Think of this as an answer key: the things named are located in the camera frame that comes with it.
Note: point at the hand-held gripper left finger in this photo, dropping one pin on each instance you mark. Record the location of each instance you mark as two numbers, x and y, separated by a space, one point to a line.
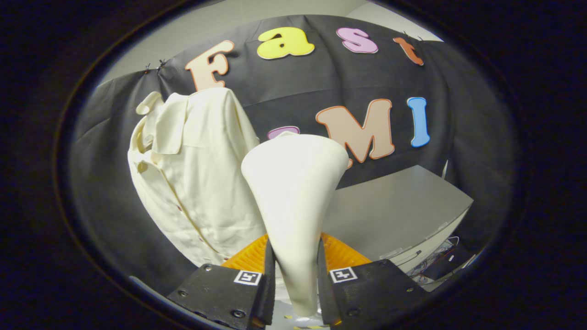
220 293

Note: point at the black backdrop cloth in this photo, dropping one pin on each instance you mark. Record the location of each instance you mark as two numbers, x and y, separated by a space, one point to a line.
110 183

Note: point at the cream button shirt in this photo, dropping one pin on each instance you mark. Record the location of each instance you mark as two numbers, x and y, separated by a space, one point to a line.
202 183

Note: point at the grey and white cabinet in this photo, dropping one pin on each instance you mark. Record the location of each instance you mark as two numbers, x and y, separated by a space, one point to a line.
394 206

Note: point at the white garment steamer head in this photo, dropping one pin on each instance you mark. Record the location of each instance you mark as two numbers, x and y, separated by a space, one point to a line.
293 192

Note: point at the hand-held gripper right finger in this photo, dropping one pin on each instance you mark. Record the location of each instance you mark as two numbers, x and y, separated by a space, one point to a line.
376 288

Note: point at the cream clothes hanger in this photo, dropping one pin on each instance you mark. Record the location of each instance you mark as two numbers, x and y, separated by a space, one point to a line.
149 103

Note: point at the black rectangular device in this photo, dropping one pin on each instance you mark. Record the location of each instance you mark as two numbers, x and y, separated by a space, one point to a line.
447 268

